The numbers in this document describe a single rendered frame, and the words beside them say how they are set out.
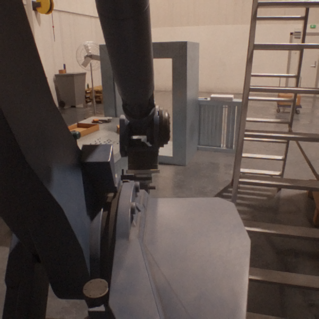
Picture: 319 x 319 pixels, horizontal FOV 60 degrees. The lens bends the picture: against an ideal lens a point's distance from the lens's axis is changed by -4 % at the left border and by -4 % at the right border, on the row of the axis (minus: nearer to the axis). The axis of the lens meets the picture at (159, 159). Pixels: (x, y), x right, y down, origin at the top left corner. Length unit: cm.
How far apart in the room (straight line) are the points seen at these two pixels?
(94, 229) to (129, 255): 11
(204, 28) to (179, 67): 797
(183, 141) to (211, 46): 798
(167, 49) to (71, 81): 535
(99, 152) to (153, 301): 35
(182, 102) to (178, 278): 312
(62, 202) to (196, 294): 32
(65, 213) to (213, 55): 1096
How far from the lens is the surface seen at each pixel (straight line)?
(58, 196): 57
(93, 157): 68
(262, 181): 144
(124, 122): 116
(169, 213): 80
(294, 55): 1125
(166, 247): 68
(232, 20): 1139
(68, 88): 877
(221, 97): 422
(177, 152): 380
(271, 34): 1125
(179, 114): 366
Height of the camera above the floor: 142
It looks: 20 degrees down
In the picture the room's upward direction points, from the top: 1 degrees counter-clockwise
